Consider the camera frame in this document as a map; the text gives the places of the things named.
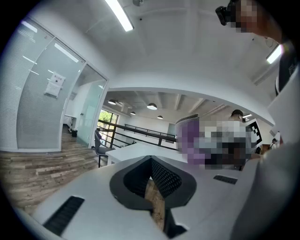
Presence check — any wooden handrail black railing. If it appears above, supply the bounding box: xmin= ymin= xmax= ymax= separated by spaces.
xmin=97 ymin=119 xmax=180 ymax=150

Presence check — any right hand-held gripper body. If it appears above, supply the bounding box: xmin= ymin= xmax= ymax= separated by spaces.
xmin=245 ymin=118 xmax=263 ymax=151

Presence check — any purple grey cloth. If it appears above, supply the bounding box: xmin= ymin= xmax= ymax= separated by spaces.
xmin=175 ymin=114 xmax=207 ymax=165

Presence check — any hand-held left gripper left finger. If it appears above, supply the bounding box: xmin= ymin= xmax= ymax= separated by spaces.
xmin=109 ymin=155 xmax=155 ymax=216

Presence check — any long ceiling light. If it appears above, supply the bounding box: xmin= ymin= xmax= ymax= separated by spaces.
xmin=104 ymin=0 xmax=135 ymax=32
xmin=266 ymin=44 xmax=283 ymax=64

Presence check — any white paper notice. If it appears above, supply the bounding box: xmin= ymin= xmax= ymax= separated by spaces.
xmin=44 ymin=71 xmax=66 ymax=99

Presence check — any person's head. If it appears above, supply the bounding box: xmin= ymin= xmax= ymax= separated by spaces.
xmin=231 ymin=0 xmax=283 ymax=45

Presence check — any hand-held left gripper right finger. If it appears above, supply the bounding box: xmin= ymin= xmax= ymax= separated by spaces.
xmin=150 ymin=155 xmax=197 ymax=239

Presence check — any black head-worn camera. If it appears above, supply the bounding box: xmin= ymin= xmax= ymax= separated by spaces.
xmin=215 ymin=0 xmax=237 ymax=26

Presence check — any large window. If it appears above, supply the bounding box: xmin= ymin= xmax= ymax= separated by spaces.
xmin=98 ymin=109 xmax=119 ymax=147

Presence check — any person's black shirt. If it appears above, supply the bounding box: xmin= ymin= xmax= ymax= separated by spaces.
xmin=274 ymin=41 xmax=300 ymax=97

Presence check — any black metal railing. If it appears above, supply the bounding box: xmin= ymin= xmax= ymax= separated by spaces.
xmin=124 ymin=123 xmax=176 ymax=139

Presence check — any blue chair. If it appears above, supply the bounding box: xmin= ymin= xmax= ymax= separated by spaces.
xmin=94 ymin=129 xmax=115 ymax=168

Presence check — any frosted glass door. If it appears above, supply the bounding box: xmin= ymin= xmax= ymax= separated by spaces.
xmin=76 ymin=64 xmax=109 ymax=149

